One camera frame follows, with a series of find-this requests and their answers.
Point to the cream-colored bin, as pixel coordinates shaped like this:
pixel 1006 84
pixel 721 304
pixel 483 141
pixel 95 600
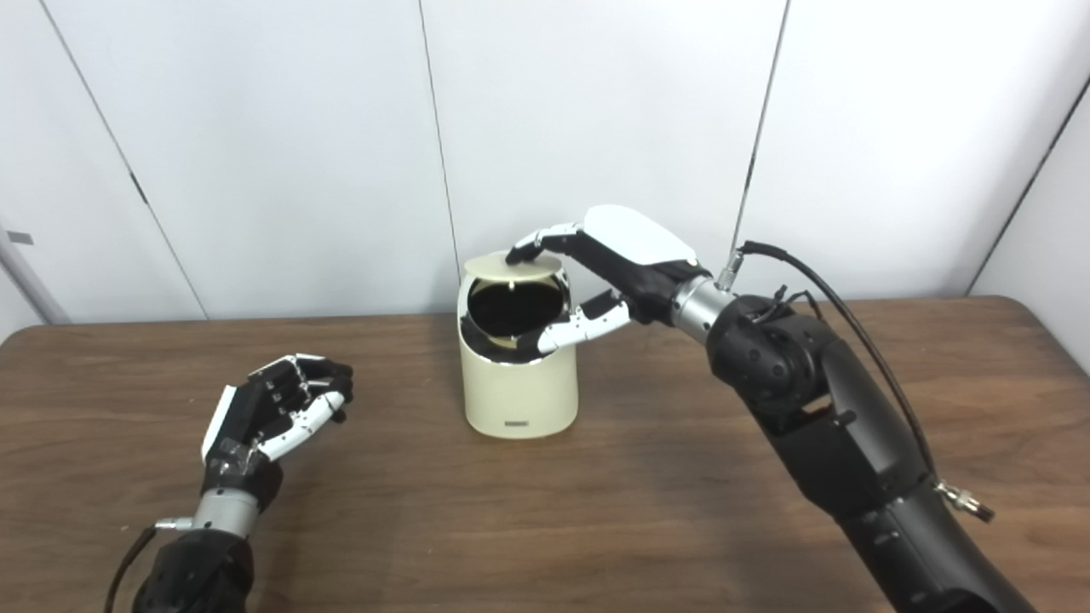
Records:
pixel 519 392

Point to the cream round bin lid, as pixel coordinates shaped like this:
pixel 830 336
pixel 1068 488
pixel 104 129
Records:
pixel 511 266

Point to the black panel seam clip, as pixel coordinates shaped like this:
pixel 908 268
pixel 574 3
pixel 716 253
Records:
pixel 138 187
pixel 754 170

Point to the grey tape label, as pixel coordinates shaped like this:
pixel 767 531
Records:
pixel 20 237

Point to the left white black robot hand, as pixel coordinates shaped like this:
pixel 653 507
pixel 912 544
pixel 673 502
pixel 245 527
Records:
pixel 247 417

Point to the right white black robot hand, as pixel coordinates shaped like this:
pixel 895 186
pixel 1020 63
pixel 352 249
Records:
pixel 634 238

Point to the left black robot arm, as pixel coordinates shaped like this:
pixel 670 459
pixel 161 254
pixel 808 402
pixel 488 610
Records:
pixel 200 566

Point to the grey wall post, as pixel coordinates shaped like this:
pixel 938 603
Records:
pixel 30 281

